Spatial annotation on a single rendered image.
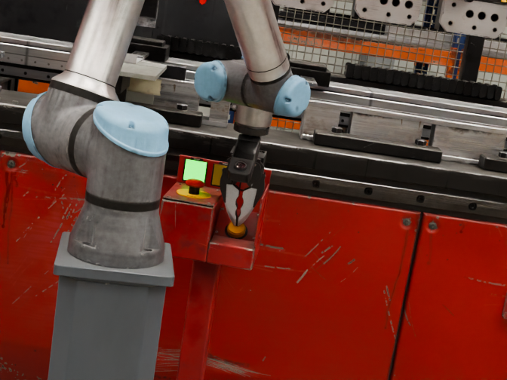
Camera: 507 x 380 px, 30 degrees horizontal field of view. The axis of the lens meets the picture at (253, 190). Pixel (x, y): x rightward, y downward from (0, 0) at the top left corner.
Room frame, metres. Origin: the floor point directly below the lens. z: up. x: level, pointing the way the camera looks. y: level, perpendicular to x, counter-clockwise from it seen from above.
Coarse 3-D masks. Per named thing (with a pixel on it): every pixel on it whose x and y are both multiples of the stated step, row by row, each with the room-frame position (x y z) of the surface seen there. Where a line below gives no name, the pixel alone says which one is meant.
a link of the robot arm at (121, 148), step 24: (96, 120) 1.40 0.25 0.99; (120, 120) 1.38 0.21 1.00; (144, 120) 1.40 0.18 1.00; (72, 144) 1.43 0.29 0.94; (96, 144) 1.39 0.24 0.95; (120, 144) 1.37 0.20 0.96; (144, 144) 1.38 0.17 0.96; (168, 144) 1.44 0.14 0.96; (96, 168) 1.39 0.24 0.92; (120, 168) 1.37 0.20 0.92; (144, 168) 1.39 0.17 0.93; (96, 192) 1.39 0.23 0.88; (120, 192) 1.37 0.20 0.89; (144, 192) 1.39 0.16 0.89
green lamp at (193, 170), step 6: (186, 162) 1.98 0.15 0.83; (192, 162) 1.98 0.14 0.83; (198, 162) 1.98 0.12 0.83; (204, 162) 1.98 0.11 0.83; (186, 168) 1.98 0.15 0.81; (192, 168) 1.98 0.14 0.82; (198, 168) 1.98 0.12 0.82; (204, 168) 1.98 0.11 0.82; (186, 174) 1.98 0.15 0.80; (192, 174) 1.98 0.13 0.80; (198, 174) 1.98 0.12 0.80; (204, 174) 1.98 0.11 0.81
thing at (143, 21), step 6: (150, 0) 2.23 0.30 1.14; (156, 0) 2.23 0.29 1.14; (144, 6) 2.23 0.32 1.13; (150, 6) 2.23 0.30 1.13; (156, 6) 2.23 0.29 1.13; (144, 12) 2.23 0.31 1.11; (150, 12) 2.23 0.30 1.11; (156, 12) 2.23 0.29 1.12; (144, 18) 2.24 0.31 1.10; (150, 18) 2.23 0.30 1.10; (156, 18) 2.24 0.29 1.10; (138, 24) 2.24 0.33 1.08; (144, 24) 2.24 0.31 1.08; (150, 24) 2.24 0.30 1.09
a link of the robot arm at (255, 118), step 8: (240, 112) 1.85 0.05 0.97; (248, 112) 1.84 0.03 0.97; (256, 112) 1.84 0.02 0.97; (264, 112) 1.85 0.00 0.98; (240, 120) 1.85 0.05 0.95; (248, 120) 1.84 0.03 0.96; (256, 120) 1.84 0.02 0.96; (264, 120) 1.85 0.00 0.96; (256, 128) 1.85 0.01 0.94; (264, 128) 1.86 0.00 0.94
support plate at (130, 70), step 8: (128, 64) 2.11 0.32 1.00; (144, 64) 2.16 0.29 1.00; (152, 64) 2.19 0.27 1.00; (160, 64) 2.22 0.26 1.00; (120, 72) 1.96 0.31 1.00; (128, 72) 1.96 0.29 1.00; (136, 72) 1.97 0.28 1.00; (144, 72) 2.00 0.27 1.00; (152, 72) 2.02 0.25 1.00; (160, 72) 2.06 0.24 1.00; (152, 80) 1.96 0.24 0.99
